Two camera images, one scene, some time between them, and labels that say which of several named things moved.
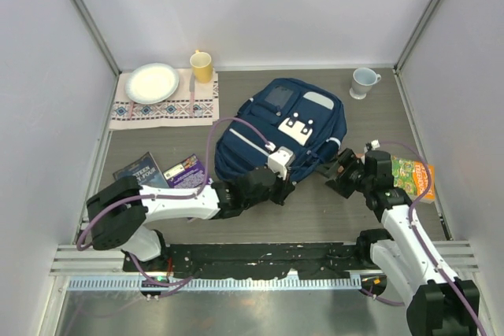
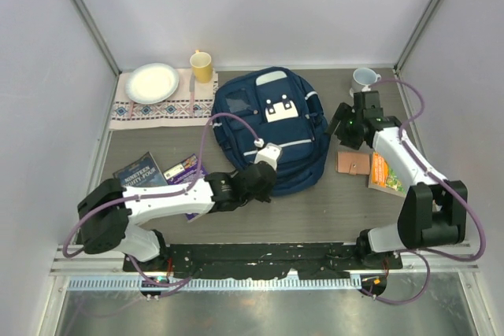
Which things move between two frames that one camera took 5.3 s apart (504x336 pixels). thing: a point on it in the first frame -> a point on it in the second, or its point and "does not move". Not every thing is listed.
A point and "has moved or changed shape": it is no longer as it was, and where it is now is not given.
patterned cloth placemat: x=194 y=103 does not move
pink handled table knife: x=191 y=90 does not move
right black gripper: x=339 y=184 -> x=343 y=112
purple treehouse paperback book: x=187 y=174 does not move
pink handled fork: x=131 y=110 does not move
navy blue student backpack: x=296 y=114 has moved or changed shape
